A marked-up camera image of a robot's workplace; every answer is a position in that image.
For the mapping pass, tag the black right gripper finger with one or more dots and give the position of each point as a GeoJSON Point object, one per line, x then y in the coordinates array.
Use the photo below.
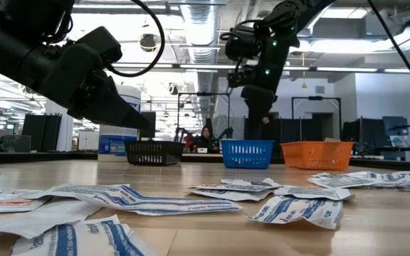
{"type": "Point", "coordinates": [268, 113]}
{"type": "Point", "coordinates": [254, 122]}

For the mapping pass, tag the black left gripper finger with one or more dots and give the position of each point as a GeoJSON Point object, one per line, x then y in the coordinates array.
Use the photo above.
{"type": "Point", "coordinates": [112, 110]}

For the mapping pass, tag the blue plastic basket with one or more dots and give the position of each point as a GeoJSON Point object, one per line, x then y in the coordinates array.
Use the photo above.
{"type": "Point", "coordinates": [247, 154]}

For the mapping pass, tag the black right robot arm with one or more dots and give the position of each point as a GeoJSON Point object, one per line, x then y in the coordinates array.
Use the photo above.
{"type": "Point", "coordinates": [242, 42]}

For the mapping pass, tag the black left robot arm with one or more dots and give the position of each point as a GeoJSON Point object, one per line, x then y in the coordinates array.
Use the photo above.
{"type": "Point", "coordinates": [9, 46]}

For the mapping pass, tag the white wipes canister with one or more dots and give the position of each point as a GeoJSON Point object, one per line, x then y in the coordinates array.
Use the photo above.
{"type": "Point", "coordinates": [116, 142]}

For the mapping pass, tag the white cabinet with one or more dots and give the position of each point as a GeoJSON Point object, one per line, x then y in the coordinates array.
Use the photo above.
{"type": "Point", "coordinates": [88, 140]}

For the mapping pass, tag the black background monitor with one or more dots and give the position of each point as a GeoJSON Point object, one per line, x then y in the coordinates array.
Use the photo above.
{"type": "Point", "coordinates": [153, 119]}

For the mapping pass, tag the person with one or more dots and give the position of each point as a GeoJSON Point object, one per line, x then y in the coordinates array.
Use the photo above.
{"type": "Point", "coordinates": [206, 137]}

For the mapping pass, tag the black plastic basket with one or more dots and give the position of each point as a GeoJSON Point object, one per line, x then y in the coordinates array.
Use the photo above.
{"type": "Point", "coordinates": [153, 153]}

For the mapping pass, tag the white building column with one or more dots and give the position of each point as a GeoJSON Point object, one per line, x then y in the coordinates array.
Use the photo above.
{"type": "Point", "coordinates": [59, 138]}

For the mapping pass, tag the black partition panels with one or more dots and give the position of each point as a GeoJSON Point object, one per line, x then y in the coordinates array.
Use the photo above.
{"type": "Point", "coordinates": [41, 133]}

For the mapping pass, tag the orange plastic basket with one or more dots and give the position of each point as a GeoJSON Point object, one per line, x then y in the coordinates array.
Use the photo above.
{"type": "Point", "coordinates": [317, 156]}

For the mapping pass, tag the long ceiling light bar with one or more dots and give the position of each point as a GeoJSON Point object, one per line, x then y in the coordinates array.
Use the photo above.
{"type": "Point", "coordinates": [198, 66]}

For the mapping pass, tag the black ceiling dome fixture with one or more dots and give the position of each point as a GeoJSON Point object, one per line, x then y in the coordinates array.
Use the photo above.
{"type": "Point", "coordinates": [148, 42]}

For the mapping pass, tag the grey storage bin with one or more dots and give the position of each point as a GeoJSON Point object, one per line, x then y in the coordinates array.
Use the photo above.
{"type": "Point", "coordinates": [16, 144]}

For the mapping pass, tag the blue striped fabric bandage packet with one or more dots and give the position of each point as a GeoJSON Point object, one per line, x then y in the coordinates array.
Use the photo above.
{"type": "Point", "coordinates": [393, 179]}
{"type": "Point", "coordinates": [297, 211]}
{"type": "Point", "coordinates": [155, 204]}
{"type": "Point", "coordinates": [77, 238]}

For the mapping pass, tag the dark partition panel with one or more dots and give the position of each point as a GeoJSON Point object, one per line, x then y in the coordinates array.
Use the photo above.
{"type": "Point", "coordinates": [365, 135]}

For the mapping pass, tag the grey screen on stand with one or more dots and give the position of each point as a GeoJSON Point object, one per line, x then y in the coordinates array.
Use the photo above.
{"type": "Point", "coordinates": [395, 128]}

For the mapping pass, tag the plain white bandage packet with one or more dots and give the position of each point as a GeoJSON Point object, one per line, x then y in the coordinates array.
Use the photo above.
{"type": "Point", "coordinates": [37, 218]}

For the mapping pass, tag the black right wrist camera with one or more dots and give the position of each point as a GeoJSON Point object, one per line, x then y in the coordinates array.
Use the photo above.
{"type": "Point", "coordinates": [242, 76]}

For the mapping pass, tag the dark partition wall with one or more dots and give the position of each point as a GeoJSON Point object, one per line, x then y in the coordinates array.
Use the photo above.
{"type": "Point", "coordinates": [297, 129]}

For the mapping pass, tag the black station frame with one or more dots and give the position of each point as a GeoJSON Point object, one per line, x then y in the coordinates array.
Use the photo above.
{"type": "Point", "coordinates": [315, 98]}
{"type": "Point", "coordinates": [205, 94]}

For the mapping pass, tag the silver air duct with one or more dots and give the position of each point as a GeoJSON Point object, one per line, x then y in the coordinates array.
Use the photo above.
{"type": "Point", "coordinates": [199, 25]}

